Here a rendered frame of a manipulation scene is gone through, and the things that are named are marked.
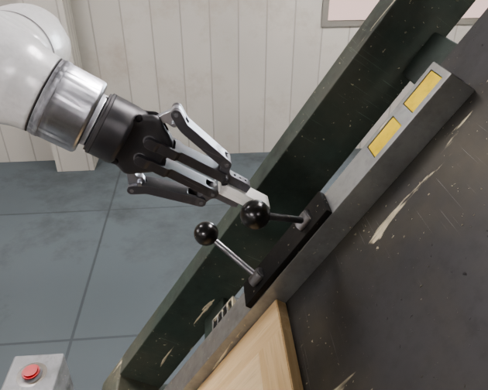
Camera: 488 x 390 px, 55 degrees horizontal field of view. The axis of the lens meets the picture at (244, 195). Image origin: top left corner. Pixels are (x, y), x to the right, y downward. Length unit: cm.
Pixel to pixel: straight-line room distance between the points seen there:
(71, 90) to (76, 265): 258
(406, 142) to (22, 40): 44
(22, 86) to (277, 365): 45
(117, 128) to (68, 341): 215
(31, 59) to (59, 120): 6
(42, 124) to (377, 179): 40
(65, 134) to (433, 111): 42
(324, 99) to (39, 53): 47
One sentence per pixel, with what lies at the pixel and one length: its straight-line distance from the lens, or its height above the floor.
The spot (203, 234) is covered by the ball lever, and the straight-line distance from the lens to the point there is 70.
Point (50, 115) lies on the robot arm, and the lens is 53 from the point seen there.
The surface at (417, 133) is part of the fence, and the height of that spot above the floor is 163.
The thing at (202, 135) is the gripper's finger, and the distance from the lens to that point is 56.
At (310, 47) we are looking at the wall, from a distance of 395.
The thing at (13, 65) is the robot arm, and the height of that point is 173.
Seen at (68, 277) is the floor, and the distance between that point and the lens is 299.
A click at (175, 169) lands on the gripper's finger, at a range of 57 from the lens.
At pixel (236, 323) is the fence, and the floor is 131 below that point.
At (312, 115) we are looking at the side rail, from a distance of 82.
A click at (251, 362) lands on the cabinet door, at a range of 72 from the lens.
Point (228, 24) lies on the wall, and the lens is 382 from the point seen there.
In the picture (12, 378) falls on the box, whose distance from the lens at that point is 128.
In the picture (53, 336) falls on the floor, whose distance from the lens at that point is 267.
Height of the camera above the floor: 186
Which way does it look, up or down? 32 degrees down
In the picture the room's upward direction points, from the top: straight up
